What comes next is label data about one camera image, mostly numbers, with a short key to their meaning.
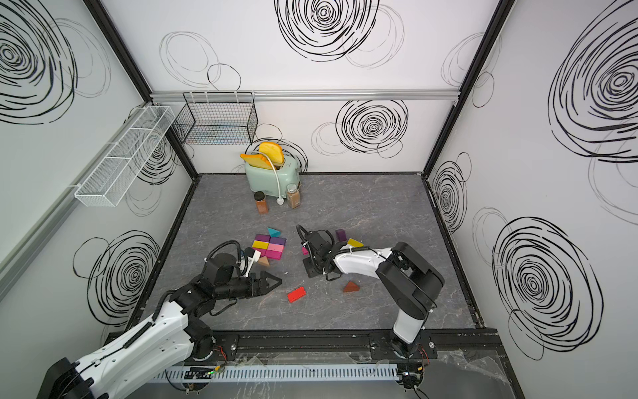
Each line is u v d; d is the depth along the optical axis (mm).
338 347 753
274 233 975
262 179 998
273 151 1018
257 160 981
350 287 851
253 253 751
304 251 939
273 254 934
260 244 963
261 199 998
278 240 979
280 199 1063
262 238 972
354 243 967
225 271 621
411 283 488
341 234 987
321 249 706
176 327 534
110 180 726
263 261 883
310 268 848
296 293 846
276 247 940
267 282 700
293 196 1022
